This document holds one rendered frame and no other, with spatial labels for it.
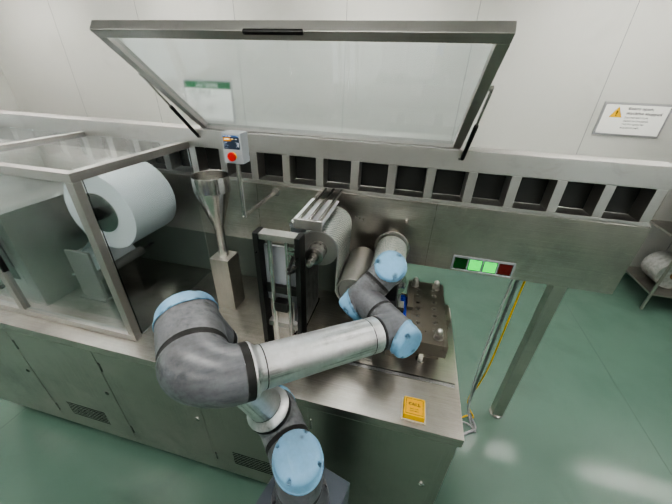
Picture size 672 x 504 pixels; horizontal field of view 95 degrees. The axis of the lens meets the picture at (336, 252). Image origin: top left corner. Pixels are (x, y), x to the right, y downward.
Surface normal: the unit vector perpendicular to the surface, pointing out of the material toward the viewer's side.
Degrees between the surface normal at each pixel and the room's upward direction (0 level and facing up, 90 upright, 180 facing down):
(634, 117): 90
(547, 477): 0
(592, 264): 90
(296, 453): 8
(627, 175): 90
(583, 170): 90
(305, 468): 7
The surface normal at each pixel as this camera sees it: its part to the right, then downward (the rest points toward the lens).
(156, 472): 0.03, -0.86
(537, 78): -0.25, 0.48
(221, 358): 0.29, -0.73
